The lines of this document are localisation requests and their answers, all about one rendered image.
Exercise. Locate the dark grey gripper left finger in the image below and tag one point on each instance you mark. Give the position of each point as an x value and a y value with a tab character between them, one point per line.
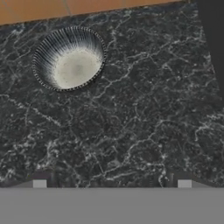
40	180

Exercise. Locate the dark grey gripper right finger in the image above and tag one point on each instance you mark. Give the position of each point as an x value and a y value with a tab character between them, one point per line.
184	180

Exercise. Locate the blue striped white bowl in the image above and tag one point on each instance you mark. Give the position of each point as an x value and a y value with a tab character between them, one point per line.
74	65

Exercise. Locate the dark appliance side panel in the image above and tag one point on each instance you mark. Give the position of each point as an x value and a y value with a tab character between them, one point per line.
214	32

